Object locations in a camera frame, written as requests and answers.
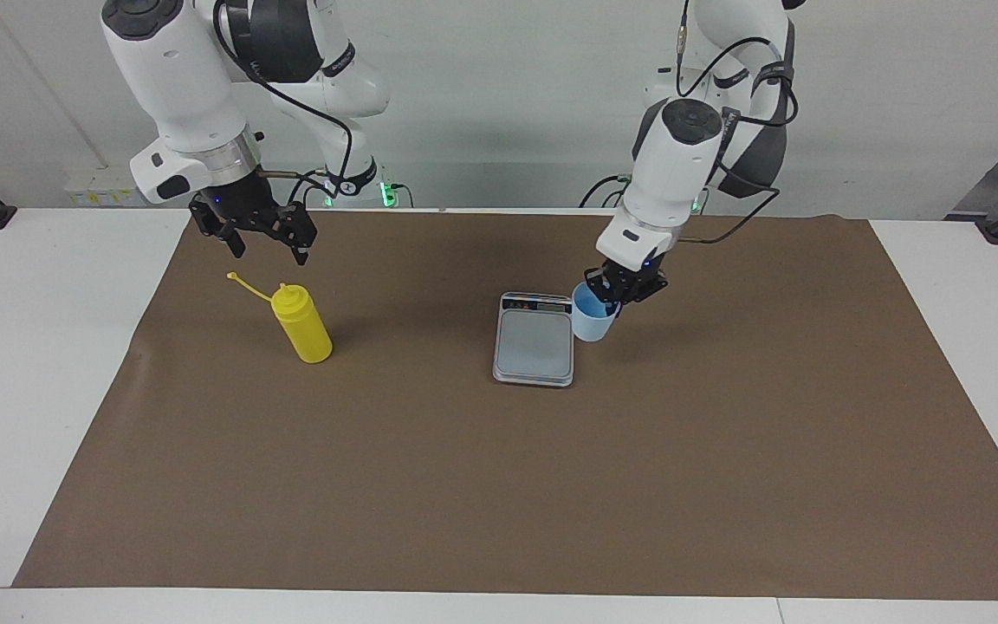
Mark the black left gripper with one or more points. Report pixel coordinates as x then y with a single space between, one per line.
636 279

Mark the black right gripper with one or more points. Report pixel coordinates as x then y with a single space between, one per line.
242 201

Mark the light blue plastic cup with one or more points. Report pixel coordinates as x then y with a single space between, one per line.
590 325

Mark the yellow squeeze bottle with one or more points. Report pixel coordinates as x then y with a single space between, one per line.
304 329

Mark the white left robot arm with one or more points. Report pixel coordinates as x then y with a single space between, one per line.
672 165

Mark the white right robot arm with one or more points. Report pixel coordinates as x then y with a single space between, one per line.
171 82

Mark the silver digital kitchen scale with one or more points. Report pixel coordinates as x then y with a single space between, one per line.
534 347

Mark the brown paper table mat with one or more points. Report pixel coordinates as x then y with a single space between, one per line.
499 485

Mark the white wall power strip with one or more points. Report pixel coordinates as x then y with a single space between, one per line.
100 192

